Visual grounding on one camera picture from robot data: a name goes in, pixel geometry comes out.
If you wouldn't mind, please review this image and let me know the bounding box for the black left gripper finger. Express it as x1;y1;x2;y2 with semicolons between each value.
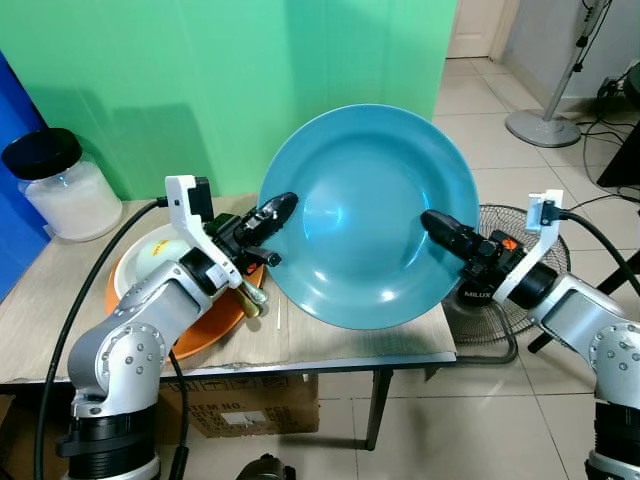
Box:
250;191;299;241

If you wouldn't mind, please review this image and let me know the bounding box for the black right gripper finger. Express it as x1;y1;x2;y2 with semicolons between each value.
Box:
421;210;479;261

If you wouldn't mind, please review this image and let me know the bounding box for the large teal plate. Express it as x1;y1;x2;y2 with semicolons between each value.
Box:
258;104;481;332

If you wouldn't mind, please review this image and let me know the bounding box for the black floor fan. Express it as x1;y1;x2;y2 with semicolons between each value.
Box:
440;204;572;347

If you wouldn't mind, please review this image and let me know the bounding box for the gold cutlery piece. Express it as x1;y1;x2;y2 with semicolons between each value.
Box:
234;279;271;320

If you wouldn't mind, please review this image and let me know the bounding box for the white plate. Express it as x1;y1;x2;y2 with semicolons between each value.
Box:
114;224;251;301

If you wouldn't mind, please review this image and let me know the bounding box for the orange plate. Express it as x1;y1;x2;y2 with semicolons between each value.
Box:
105;240;267;362

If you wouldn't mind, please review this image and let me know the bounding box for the grey standing fan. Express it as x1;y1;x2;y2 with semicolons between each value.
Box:
504;0;613;150

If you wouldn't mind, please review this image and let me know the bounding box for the green backdrop screen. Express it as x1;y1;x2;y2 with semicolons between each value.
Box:
0;0;460;201

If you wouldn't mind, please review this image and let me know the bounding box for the brown cardboard box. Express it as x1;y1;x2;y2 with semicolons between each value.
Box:
158;373;322;440

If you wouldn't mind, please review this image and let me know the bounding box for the clear jar with black lid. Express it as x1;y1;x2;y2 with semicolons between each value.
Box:
2;128;124;242

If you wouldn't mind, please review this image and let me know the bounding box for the black side table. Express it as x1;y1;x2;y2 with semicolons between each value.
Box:
596;62;640;191

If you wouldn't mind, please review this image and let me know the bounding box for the cream door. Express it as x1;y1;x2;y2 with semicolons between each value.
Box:
446;0;522;60

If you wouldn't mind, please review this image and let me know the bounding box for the blue backdrop screen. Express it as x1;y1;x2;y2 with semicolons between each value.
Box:
0;50;51;303

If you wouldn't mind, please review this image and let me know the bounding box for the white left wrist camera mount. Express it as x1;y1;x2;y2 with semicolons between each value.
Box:
165;175;242;291

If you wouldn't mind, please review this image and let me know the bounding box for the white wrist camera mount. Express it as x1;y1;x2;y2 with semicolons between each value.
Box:
165;175;242;291
495;190;567;303

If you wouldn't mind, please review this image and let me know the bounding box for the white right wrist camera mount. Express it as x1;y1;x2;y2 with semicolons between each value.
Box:
495;190;567;303

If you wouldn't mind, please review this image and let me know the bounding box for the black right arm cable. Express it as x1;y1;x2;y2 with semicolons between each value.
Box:
557;209;640;297

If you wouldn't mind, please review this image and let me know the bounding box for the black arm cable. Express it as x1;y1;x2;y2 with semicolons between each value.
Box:
557;209;640;297
33;198;171;480

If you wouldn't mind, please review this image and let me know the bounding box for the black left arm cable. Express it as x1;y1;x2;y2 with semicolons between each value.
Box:
33;198;171;480

